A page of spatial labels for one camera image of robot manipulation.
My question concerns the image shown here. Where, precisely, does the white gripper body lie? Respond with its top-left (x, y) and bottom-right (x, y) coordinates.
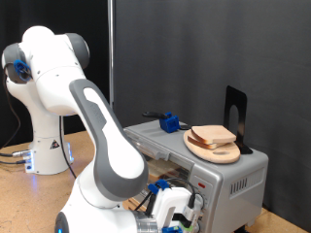
top-left (151, 186), bottom-right (204, 233)

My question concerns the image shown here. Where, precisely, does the glass oven door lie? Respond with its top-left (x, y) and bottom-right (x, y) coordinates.
top-left (124, 129), bottom-right (195, 198)

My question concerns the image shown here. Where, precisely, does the metal spatula with blue block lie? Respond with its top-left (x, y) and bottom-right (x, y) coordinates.
top-left (141, 111), bottom-right (192, 134)

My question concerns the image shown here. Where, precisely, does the silver toaster oven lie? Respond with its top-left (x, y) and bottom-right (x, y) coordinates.
top-left (122, 116), bottom-right (270, 233)

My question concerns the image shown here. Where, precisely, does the round wooden board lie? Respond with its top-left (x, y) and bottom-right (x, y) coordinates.
top-left (183, 129), bottom-right (242, 164)

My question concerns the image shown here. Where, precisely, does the tan bread slice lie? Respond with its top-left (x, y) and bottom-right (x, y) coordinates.
top-left (190, 124), bottom-right (237, 146)

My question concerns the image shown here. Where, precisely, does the black metal bookend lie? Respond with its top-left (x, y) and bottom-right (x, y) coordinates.
top-left (223, 84), bottom-right (254, 155)

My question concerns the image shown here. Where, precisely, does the dark grey backdrop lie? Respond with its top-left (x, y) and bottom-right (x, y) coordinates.
top-left (114, 0), bottom-right (311, 232)

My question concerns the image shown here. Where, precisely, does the vertical metal pole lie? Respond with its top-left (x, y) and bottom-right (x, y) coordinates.
top-left (108, 0), bottom-right (115, 110)

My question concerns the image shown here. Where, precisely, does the black curtain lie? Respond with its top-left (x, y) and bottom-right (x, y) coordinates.
top-left (0, 0), bottom-right (111, 149)

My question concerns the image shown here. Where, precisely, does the wire oven rack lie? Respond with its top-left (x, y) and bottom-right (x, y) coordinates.
top-left (166, 166), bottom-right (191, 183)

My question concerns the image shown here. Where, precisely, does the black camera cable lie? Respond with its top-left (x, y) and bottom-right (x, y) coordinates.
top-left (0, 62), bottom-right (206, 212)

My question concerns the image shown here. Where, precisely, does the black base cable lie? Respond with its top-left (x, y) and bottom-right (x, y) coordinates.
top-left (0, 149), bottom-right (32, 158)
top-left (0, 158), bottom-right (28, 165)

